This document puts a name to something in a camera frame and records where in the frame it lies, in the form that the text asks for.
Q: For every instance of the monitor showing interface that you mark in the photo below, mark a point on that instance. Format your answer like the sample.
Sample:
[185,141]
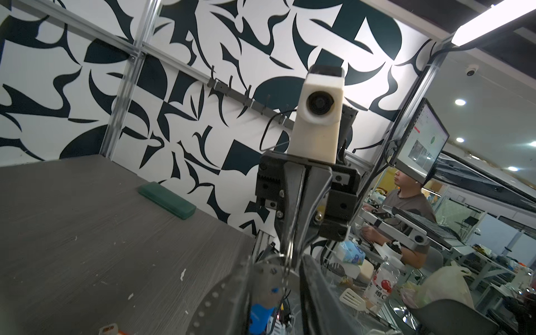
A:
[422,143]

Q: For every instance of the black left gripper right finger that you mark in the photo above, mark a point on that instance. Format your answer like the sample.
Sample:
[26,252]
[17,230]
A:
[322,313]

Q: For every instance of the black wall hook rail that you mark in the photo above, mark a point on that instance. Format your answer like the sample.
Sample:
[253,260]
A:
[248,102]

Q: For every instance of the blue key tag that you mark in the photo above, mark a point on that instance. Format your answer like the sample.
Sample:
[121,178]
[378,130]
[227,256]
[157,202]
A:
[259,317]

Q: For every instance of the plastic drink bottle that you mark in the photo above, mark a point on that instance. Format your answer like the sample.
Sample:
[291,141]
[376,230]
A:
[381,285]

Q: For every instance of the green rectangular plastic case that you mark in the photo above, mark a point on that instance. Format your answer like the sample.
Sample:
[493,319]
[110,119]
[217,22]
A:
[167,200]

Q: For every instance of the metal keyring with keys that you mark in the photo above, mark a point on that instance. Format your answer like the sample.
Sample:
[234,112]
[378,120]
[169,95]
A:
[272,283]

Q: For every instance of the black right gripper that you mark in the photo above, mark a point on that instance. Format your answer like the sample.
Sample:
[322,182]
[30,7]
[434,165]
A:
[321,206]

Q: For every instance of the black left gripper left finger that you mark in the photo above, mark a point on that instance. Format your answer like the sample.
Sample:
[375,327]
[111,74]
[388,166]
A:
[226,308]

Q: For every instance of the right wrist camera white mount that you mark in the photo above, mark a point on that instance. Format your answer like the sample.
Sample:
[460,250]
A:
[315,134]

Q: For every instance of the white plastic bag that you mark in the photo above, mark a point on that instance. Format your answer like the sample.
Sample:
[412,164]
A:
[447,283]

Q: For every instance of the grey chair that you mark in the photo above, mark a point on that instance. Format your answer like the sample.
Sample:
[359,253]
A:
[452,317]

